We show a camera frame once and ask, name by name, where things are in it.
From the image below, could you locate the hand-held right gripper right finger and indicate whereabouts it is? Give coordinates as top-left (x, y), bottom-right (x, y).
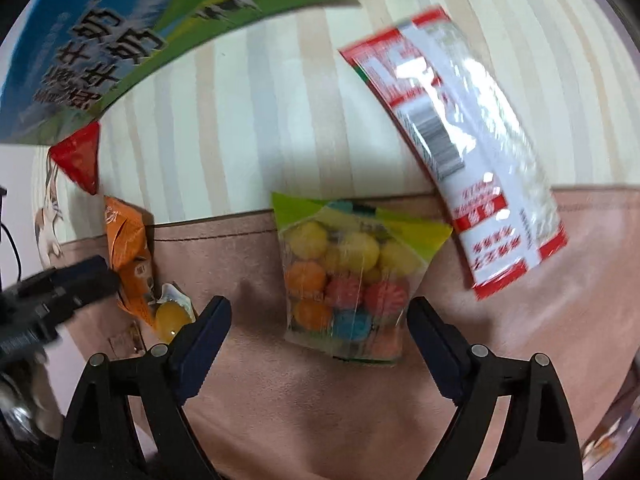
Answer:
top-left (407, 296), bottom-right (586, 480)

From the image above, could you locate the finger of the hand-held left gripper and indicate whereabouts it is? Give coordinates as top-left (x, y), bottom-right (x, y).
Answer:
top-left (15, 255), bottom-right (121, 316)

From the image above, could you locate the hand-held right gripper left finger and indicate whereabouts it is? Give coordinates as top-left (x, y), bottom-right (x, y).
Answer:
top-left (52, 295), bottom-right (233, 480)

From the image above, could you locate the orange snack packet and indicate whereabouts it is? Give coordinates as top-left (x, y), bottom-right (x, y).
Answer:
top-left (103, 196), bottom-right (156, 328)

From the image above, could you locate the clear bag of coloured balls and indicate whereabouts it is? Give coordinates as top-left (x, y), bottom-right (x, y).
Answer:
top-left (271, 191), bottom-right (453, 366)

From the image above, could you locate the printed cardboard box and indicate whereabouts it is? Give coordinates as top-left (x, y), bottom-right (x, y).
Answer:
top-left (0, 0), bottom-right (363, 143)

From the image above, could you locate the yellow jelly cup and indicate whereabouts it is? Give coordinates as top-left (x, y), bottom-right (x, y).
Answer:
top-left (150, 282), bottom-right (197, 343)

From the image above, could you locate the cat printed blanket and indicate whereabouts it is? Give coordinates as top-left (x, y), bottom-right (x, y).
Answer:
top-left (30, 0), bottom-right (640, 480)

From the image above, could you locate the red triangular snack packet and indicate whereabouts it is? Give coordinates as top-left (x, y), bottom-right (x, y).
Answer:
top-left (49, 122), bottom-right (102, 196)

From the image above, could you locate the red and white snack packet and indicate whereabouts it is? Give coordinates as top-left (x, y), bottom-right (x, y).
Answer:
top-left (339, 5), bottom-right (569, 302)

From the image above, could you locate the black cable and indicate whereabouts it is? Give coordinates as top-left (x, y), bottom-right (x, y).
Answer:
top-left (0, 220), bottom-right (23, 283)

